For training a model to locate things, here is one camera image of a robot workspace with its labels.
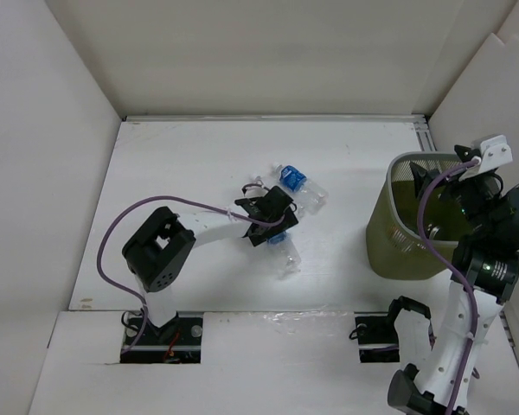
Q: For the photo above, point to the clear capless bottle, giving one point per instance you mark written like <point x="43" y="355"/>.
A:
<point x="433" y="231"/>

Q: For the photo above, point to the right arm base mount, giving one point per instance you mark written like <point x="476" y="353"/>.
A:
<point x="403" y="334"/>

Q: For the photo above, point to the green mesh waste bin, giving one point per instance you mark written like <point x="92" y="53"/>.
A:
<point x="395" y="250"/>

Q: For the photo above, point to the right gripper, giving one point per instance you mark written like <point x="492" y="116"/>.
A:
<point x="453" y="183"/>

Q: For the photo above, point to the blue label bottle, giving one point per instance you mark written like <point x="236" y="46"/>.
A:
<point x="309" y="196"/>
<point x="283" y="254"/>

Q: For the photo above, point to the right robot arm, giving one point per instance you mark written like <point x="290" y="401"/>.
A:
<point x="485" y="270"/>

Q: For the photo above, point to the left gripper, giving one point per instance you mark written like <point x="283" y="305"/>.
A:
<point x="289" y="222"/>

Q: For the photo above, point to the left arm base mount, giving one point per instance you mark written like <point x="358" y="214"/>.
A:
<point x="180" y="343"/>

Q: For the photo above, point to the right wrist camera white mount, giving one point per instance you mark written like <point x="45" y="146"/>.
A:
<point x="495" y="152"/>

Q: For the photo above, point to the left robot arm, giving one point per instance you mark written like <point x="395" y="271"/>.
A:
<point x="158" y="250"/>

